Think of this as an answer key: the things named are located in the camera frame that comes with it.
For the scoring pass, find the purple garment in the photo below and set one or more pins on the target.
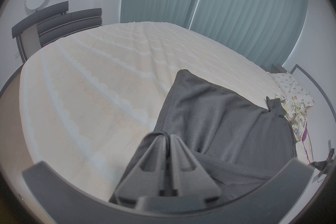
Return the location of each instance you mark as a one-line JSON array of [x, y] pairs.
[[304, 136]]

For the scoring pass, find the black T-shirt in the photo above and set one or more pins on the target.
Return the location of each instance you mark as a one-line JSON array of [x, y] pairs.
[[210, 123]]

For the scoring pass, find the white printed pyjama top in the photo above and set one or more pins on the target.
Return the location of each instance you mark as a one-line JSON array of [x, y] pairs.
[[295, 118]]

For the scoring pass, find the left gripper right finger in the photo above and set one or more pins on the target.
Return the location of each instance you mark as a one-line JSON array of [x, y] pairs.
[[199, 186]]

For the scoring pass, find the grey bedside table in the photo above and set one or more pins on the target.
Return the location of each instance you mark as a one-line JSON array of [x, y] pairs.
[[275, 68]]

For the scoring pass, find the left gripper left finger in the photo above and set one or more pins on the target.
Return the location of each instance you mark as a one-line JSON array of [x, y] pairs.
[[136, 186]]

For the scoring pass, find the white printed pillow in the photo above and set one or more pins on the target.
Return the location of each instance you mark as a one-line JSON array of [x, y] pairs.
[[291, 86]]

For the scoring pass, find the bed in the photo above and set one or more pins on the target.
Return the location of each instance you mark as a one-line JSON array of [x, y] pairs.
[[91, 86]]

